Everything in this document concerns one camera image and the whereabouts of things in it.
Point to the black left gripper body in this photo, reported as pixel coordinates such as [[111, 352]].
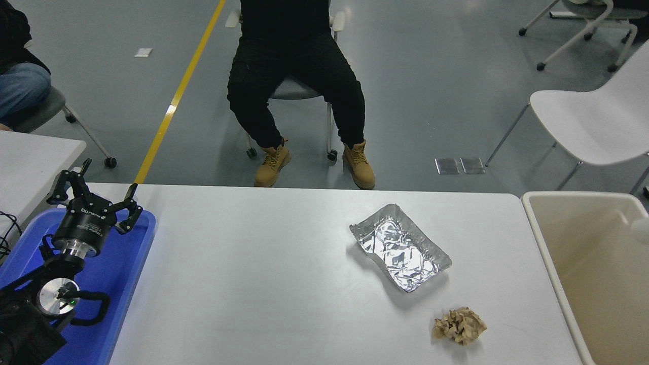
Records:
[[82, 225]]

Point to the silver foil tray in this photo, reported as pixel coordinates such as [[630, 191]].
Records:
[[399, 248]]

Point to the tan paper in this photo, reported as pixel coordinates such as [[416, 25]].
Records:
[[458, 327]]

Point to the white paper cup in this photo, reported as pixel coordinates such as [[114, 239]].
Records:
[[641, 230]]

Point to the white side table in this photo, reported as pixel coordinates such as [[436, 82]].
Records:
[[30, 162]]

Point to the blue plastic tray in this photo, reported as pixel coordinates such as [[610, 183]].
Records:
[[125, 263]]

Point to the grey wheeled chair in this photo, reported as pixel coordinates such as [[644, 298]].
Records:
[[294, 88], [40, 109]]

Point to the person in blue jeans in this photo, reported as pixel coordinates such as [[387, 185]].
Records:
[[20, 86]]

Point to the person with tan boots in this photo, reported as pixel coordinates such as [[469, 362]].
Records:
[[294, 66]]

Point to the silver floor plate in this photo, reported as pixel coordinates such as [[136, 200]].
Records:
[[446, 166], [472, 165]]

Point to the large pale bin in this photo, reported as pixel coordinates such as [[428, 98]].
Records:
[[583, 284]]

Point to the white plastic chair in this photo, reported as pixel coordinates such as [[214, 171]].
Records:
[[583, 116]]

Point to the white-framed wheeled chair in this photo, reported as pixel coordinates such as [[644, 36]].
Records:
[[593, 20]]

